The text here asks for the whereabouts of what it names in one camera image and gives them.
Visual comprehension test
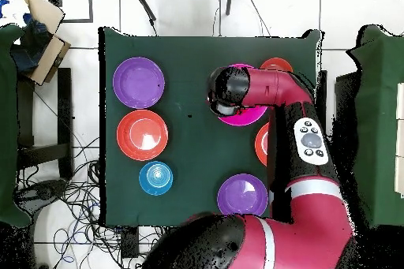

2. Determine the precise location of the large pink bowl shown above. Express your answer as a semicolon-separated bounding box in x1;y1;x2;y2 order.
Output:
216;62;269;127

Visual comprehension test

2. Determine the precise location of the large orange bowl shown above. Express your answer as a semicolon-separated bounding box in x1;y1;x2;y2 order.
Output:
116;109;170;162
254;121;270;166

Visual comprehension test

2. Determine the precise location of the blue bowl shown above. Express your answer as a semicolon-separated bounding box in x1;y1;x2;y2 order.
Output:
138;160;174;196

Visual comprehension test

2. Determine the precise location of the purple bowl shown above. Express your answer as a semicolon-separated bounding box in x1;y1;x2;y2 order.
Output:
112;56;166;110
216;173;270;217

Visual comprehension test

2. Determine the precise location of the small orange bowl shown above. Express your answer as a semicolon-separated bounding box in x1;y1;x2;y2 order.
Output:
260;57;294;73

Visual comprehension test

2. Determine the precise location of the stack of white boxes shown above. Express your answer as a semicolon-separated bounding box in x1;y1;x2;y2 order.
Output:
395;82;404;199

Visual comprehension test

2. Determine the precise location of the dark green tablecloth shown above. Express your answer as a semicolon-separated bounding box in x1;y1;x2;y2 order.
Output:
99;26;323;228

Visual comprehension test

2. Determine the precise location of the black power adapter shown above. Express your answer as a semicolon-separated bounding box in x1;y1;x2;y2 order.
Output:
121;226;140;259

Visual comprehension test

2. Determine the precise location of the black bench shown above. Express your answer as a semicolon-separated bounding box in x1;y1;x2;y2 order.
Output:
17;67;74;181

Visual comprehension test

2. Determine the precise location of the black side stand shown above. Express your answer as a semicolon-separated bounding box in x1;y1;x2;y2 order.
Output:
334;71;359;150

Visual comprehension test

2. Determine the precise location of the cardboard box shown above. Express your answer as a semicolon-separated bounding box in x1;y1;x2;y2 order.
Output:
9;0;72;86

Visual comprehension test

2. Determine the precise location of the green covered side table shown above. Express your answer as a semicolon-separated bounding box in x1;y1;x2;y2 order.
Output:
343;24;404;228
0;24;32;228

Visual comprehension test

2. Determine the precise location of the dark blue cloth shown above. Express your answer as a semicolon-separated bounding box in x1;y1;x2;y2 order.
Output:
10;13;53;74

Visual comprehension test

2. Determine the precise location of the tangle of black cables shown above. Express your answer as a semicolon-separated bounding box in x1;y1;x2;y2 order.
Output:
18;136;171;269

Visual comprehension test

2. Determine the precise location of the dark floor frame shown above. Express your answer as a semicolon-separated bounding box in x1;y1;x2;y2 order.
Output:
47;0;94;24

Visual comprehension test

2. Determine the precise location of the black pedestal leg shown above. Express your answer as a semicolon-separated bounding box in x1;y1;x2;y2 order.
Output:
15;179;69;210

